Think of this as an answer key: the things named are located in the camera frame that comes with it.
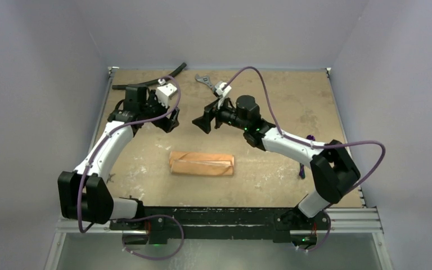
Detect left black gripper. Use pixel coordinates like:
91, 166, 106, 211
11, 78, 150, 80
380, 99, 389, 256
139, 91, 178, 133

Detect orange cloth napkin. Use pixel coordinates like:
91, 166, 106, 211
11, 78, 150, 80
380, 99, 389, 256
169, 151, 235, 177

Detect purple spoon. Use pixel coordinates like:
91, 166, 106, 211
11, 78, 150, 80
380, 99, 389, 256
298, 134, 316, 179

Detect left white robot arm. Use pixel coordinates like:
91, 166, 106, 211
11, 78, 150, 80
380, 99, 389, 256
57, 83, 181, 230

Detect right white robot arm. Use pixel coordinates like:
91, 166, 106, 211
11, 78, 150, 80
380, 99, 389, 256
192, 95, 361, 229

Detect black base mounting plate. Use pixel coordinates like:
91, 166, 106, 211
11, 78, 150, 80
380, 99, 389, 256
110, 206, 330, 245

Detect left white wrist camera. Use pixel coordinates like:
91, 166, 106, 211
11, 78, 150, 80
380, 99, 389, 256
155, 79, 177, 108

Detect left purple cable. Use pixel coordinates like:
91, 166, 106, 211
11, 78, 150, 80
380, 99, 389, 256
76, 76, 186, 261

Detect purple cable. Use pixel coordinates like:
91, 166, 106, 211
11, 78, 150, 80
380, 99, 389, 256
76, 76, 186, 261
223, 66, 386, 253

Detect black foam hose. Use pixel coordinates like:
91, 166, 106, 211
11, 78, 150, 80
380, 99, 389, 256
112, 62, 187, 91

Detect red handled adjustable wrench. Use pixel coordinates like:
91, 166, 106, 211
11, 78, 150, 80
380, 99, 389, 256
195, 74, 215, 92

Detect black handled pliers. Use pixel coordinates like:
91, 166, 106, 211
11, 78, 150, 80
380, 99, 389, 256
106, 174, 115, 183

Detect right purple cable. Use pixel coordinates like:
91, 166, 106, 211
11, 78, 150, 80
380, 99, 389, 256
223, 66, 386, 253

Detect aluminium frame rail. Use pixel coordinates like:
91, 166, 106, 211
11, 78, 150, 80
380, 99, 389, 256
56, 208, 383, 234

